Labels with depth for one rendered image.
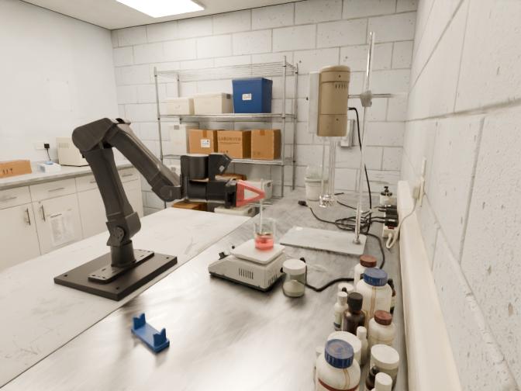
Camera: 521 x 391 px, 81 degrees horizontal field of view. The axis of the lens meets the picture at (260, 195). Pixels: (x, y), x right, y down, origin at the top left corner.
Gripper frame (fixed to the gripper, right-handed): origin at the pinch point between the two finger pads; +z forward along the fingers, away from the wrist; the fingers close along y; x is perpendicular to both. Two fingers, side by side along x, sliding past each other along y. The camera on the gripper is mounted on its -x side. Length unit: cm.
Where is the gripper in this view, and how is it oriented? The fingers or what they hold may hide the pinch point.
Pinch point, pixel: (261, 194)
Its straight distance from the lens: 83.2
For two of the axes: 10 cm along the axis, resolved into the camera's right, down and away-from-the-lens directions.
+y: 0.7, -2.3, 9.7
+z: 10.0, 0.6, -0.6
